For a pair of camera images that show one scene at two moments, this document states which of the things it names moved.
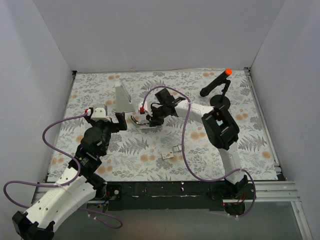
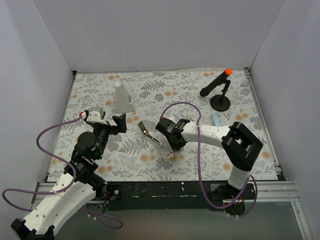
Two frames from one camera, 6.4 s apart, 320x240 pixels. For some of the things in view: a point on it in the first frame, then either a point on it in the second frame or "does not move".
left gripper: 105,122 does not move
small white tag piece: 168,155 does not move
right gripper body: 155,116 -> 172,138
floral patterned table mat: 171,131 does not move
